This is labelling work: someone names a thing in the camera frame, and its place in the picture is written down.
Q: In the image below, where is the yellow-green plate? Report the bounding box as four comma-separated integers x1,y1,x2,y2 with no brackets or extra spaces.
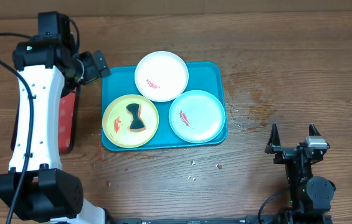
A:
102,94,159,149

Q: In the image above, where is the dark green sponge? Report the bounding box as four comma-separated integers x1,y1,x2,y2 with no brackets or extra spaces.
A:
126,103,146,132

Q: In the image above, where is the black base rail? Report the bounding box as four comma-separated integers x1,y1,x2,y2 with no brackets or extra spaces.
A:
111,215,333,224

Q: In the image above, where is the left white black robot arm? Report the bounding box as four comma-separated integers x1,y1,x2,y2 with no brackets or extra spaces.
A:
0,12,112,223

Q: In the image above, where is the light blue plate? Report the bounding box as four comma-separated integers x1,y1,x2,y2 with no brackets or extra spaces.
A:
169,90,226,144

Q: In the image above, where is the teal plastic tray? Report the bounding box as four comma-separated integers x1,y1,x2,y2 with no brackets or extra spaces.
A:
102,61,225,151

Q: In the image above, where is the red tray with dark rim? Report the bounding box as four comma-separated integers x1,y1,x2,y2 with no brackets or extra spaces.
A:
11,86,80,154

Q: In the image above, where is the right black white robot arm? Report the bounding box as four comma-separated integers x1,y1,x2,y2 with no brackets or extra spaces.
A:
257,124,336,223

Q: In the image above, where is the white plate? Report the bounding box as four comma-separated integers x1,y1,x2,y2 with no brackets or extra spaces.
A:
135,51,189,102

